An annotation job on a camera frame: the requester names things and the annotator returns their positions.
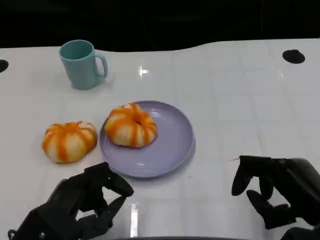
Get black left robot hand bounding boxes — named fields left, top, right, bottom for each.
left=7, top=161, right=135, bottom=240

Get orange white toy bread roll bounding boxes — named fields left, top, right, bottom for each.
left=41, top=121, right=98, bottom=164
left=104, top=103, right=158, bottom=148

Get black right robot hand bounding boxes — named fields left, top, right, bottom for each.
left=231, top=155, right=320, bottom=230

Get pale green mug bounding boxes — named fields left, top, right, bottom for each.
left=58, top=39, right=109, bottom=90

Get lilac plate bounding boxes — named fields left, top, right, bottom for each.
left=99, top=100, right=196, bottom=179

